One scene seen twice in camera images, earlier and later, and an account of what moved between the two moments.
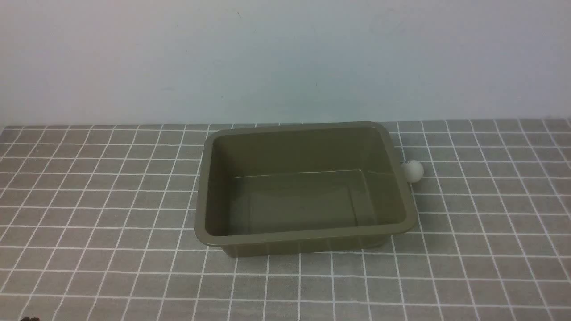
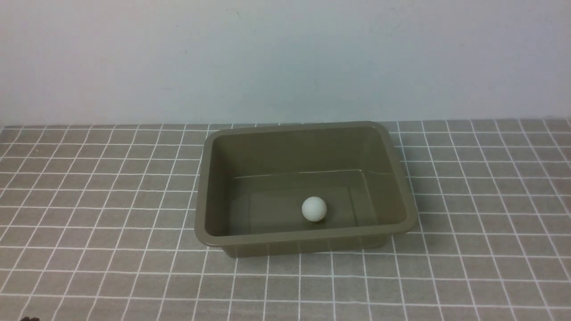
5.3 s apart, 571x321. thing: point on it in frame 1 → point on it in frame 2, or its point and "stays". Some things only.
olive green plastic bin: (300, 189) stays
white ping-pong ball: (414, 170) → (314, 209)
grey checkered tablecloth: (98, 224) stays
